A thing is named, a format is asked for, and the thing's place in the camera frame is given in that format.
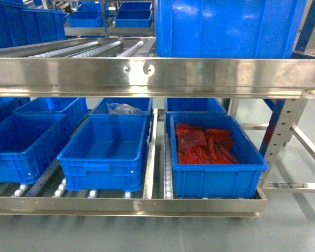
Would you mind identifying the red parts in bag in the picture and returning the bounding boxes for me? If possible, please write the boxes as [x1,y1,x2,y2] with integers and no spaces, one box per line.
[175,123,238,165]

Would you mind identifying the blue bin with red parts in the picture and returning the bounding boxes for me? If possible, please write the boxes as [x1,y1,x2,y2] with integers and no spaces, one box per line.
[170,113,268,198]

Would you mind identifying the stainless steel shelf rack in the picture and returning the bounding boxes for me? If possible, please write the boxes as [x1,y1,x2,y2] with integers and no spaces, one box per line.
[0,38,315,218]

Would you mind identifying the blue rear middle bin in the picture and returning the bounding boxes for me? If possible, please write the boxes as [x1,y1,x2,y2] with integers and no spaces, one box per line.
[89,97,153,133]

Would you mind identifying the blue rear right bin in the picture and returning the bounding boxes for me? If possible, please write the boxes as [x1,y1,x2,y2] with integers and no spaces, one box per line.
[164,98,227,135]

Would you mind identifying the clear plastic bag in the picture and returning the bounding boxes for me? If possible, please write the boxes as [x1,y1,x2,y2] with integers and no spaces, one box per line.
[107,103,142,115]

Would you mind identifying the blue empty middle bin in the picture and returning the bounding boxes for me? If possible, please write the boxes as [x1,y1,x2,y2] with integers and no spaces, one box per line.
[57,115,148,192]

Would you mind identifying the large blue upper bin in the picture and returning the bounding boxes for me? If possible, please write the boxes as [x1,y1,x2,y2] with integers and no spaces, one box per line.
[155,0,307,59]

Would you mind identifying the blue left bin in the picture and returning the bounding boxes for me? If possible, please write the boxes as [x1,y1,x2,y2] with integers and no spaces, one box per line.
[0,113,71,185]

